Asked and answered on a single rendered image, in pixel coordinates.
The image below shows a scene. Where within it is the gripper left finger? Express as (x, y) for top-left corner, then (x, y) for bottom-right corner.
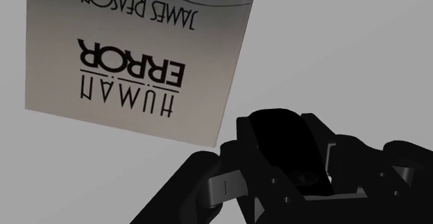
(130, 114), (305, 224)

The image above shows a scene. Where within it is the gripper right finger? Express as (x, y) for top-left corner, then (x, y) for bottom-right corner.
(300, 112), (433, 224)

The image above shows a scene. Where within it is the pale book with black lettering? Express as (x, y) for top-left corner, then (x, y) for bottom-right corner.
(24, 0), (260, 148)

